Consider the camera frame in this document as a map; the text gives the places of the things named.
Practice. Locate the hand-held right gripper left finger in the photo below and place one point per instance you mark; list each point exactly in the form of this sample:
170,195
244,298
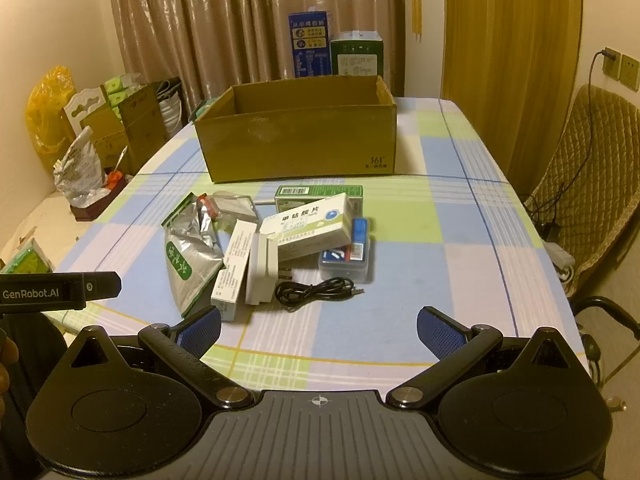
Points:
202,330

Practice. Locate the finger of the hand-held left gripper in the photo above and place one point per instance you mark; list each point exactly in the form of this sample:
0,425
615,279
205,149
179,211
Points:
102,285

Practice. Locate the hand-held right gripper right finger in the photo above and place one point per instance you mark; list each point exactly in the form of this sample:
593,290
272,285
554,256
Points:
440,332

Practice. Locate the silver foil pouch green label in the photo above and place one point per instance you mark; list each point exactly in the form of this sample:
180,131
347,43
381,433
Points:
192,260

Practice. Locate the white charger adapter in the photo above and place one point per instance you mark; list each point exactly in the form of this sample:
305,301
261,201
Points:
261,270

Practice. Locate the large white medicine box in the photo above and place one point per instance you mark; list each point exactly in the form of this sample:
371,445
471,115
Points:
310,227

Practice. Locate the green white medicine box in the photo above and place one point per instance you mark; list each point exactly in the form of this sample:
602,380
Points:
320,190

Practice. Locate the person's left hand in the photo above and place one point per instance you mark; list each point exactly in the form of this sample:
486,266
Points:
4,385

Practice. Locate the green white packet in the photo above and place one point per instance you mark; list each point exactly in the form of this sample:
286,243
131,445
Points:
27,260

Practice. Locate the slim white box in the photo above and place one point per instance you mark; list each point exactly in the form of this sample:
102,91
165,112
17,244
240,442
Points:
234,270

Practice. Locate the dark wooden box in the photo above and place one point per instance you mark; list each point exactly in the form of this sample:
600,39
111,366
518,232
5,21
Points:
97,205

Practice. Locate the small silver sachet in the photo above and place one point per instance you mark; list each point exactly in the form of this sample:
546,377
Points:
207,225

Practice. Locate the clear plastic case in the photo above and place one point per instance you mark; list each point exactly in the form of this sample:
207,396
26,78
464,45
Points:
345,270

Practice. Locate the white plastic bag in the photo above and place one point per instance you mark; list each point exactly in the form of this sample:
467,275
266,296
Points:
80,170

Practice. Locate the small blue box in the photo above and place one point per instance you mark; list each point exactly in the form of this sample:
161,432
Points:
360,237

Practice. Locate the clear plastic packet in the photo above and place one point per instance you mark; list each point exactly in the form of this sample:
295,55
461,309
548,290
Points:
235,207

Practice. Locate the white power strip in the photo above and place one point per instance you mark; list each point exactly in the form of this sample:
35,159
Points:
560,260

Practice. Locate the brown storage cardboard box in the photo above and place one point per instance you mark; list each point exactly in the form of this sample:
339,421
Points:
140,130

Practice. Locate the yellow plastic bag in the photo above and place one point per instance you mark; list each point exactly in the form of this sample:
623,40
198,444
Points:
47,115

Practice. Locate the white cardboard piece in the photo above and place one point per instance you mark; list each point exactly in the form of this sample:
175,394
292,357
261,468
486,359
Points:
82,107

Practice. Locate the stack of white bowls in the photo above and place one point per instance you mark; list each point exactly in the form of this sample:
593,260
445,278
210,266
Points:
170,110

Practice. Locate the green tissue packs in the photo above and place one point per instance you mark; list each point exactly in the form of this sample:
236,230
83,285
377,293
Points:
117,92

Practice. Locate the green tea packet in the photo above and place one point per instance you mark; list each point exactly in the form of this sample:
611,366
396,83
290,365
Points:
202,110

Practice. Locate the quilted chair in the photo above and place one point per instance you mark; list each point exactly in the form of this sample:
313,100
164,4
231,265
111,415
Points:
590,160

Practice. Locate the beige curtain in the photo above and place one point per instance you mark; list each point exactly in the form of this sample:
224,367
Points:
200,35

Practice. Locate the green milk carton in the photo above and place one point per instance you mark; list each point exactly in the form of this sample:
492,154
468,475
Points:
356,57

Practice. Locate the tall blue milk carton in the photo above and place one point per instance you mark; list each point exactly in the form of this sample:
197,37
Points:
309,45

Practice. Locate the yellow wooden door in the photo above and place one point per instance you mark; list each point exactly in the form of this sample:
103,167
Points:
510,35

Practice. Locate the black metal frame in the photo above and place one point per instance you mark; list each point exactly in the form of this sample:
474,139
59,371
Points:
607,305

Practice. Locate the wall socket with plug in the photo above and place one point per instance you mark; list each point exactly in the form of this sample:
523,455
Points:
612,62

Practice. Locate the empty wall socket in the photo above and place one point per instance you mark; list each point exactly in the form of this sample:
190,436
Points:
631,74

